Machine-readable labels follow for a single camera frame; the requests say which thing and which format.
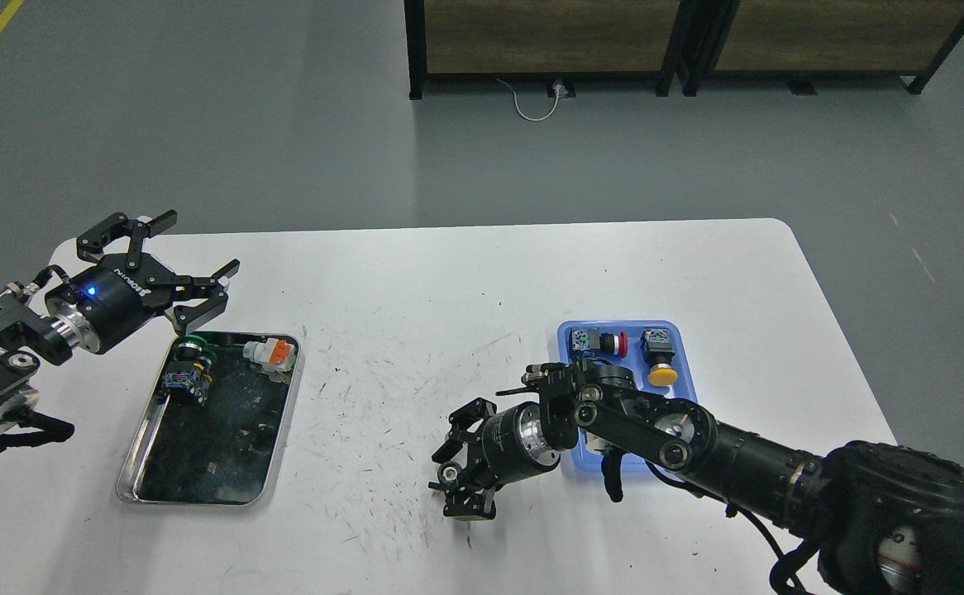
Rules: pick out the wooden cabinet right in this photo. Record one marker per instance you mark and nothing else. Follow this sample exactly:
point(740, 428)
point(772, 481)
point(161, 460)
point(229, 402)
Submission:
point(802, 41)

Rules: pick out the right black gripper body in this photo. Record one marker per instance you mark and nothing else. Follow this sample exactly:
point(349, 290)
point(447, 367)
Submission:
point(513, 447)

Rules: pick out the steel tray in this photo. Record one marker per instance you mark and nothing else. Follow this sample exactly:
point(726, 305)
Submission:
point(223, 453)

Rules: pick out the red emergency push button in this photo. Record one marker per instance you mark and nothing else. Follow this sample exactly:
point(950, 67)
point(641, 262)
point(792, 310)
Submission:
point(592, 342)

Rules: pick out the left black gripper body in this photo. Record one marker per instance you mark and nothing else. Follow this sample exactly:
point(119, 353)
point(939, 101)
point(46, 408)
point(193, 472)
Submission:
point(108, 302)

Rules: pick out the green push button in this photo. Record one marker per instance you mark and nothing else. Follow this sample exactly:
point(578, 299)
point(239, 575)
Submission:
point(193, 349)

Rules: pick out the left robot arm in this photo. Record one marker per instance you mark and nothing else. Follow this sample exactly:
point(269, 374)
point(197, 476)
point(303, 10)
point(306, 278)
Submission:
point(29, 335)

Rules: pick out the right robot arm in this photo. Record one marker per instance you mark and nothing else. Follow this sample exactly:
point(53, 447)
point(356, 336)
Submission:
point(878, 518)

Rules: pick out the wooden cabinet left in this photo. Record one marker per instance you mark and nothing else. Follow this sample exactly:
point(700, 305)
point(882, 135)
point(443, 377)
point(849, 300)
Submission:
point(546, 40)

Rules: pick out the black gear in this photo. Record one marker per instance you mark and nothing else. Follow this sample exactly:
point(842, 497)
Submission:
point(448, 474)

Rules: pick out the wooden cabinet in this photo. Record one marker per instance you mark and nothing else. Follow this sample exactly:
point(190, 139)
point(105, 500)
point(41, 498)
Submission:
point(546, 40)
point(802, 41)

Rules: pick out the blue black switch block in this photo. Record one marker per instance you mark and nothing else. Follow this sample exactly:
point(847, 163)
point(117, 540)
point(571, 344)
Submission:
point(187, 387)

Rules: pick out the orange white connector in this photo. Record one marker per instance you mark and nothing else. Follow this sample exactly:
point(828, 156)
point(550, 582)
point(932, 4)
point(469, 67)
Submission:
point(273, 357)

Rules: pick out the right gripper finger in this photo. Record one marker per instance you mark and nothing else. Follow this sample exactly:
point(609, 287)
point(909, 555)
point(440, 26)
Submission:
point(460, 436)
point(467, 506)

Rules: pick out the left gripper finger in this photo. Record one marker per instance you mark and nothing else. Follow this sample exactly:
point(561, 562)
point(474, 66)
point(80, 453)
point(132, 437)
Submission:
point(91, 244)
point(189, 301)

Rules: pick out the yellow push button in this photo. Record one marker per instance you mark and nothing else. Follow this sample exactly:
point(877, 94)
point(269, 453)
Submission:
point(658, 352)

